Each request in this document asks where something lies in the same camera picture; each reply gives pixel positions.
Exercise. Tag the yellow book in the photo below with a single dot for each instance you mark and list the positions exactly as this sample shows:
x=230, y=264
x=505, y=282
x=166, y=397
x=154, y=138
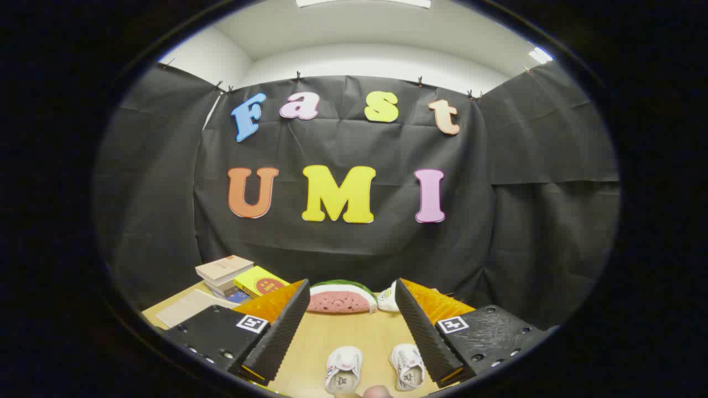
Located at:
x=260, y=282

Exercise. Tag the white plush toy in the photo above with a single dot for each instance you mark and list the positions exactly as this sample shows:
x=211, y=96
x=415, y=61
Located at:
x=387, y=298

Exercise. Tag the blue book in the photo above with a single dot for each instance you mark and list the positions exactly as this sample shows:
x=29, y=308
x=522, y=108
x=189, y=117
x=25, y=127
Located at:
x=239, y=297

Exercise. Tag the ceiling light panel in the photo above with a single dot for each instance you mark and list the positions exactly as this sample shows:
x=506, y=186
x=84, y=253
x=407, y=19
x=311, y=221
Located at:
x=362, y=3
x=540, y=55

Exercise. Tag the beige storage box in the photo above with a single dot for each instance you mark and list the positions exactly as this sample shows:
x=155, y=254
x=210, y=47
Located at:
x=191, y=307

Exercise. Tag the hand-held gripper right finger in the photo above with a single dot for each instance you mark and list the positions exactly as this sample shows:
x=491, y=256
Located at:
x=423, y=331

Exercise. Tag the watermelon slice plush toy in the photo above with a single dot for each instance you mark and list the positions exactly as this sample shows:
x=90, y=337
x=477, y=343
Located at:
x=340, y=298

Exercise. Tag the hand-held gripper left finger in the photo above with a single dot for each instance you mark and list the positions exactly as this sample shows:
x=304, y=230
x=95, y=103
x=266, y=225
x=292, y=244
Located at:
x=282, y=331

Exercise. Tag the white canvas shoe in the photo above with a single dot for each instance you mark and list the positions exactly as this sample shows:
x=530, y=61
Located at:
x=343, y=362
x=407, y=362

